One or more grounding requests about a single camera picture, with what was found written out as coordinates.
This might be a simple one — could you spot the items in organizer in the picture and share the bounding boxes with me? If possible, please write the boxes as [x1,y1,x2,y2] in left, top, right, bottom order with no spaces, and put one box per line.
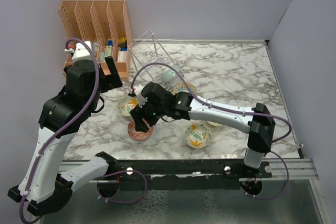
[93,37,128,62]

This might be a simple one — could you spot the blue yellow floral bowl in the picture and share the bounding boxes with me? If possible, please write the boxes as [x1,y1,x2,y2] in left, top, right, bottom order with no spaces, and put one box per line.
[172,82,197,95]

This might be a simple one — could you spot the plain teal bowl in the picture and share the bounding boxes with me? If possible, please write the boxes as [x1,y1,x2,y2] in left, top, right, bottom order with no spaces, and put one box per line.
[161,67,180,87]

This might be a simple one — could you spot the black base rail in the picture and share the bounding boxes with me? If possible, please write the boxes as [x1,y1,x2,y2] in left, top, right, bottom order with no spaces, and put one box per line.
[106,159,272,191]

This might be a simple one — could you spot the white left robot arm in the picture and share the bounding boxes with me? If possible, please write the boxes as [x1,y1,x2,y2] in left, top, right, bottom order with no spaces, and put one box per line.
[8,57,122,217]

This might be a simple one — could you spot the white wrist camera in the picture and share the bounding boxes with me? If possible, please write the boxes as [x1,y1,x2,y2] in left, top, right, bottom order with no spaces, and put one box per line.
[72,41,95,63]
[136,93,147,108]

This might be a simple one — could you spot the aluminium rail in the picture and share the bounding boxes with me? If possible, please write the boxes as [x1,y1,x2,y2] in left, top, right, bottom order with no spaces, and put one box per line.
[266,158,319,180]

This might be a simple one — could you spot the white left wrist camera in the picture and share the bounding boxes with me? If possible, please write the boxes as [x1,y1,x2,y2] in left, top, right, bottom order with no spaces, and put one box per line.
[72,41,95,63]

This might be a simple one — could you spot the orange flower bowl left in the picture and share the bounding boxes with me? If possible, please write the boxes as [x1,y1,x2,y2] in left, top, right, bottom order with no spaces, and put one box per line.
[118,95,138,117]

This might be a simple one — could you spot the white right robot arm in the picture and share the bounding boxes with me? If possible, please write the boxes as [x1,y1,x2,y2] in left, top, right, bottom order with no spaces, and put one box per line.
[130,82,276,177]

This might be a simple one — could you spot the orange plastic file organizer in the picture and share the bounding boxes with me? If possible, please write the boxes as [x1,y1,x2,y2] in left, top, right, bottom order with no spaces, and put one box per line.
[59,0,133,81]

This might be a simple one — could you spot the white wire dish rack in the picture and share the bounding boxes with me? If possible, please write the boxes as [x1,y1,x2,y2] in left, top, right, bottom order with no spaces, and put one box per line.
[129,30,181,91]

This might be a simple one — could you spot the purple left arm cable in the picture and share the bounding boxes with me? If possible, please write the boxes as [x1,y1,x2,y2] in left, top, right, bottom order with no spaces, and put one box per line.
[19,37,101,223]

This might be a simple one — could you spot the yellow sun blue bowl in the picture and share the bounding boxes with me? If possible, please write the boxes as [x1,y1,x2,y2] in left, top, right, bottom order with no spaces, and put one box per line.
[208,121,223,127]

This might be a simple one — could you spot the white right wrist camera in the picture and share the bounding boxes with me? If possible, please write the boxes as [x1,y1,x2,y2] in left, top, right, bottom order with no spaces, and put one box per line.
[136,93,147,108]

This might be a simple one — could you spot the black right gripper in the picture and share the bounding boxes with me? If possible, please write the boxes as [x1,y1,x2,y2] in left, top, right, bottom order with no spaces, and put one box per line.
[130,99,167,133]

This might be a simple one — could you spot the red patterned bowl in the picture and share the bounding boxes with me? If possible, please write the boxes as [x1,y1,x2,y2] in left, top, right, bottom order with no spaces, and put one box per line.
[128,120,154,141]

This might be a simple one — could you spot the orange flower bowl right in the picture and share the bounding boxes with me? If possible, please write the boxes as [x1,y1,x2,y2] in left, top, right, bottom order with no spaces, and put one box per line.
[185,122,212,148]

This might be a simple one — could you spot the orange flower bowl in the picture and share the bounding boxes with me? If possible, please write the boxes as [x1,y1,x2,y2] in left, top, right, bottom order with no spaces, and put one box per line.
[185,122,212,148]
[118,95,138,117]

